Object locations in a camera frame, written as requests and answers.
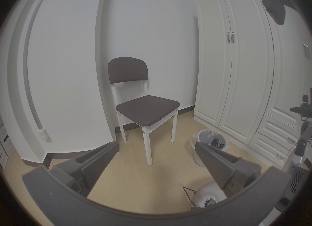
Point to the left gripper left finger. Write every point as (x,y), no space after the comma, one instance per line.
(85,169)

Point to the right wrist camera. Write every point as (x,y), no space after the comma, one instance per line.
(305,98)

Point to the white wardrobe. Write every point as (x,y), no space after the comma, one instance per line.
(231,74)

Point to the white trash bin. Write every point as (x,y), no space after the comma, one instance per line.
(198,158)

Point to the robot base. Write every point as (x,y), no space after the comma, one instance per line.
(207,192)

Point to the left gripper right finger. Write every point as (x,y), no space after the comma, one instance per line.
(224,169)

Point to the black plastic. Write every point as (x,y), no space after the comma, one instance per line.
(217,142)

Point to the grey and white chair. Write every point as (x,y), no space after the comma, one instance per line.
(146,113)

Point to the small white bedside table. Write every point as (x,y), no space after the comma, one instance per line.
(3,147)

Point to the clear plastic bag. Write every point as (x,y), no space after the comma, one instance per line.
(193,142)

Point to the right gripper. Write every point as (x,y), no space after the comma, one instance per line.
(307,110)

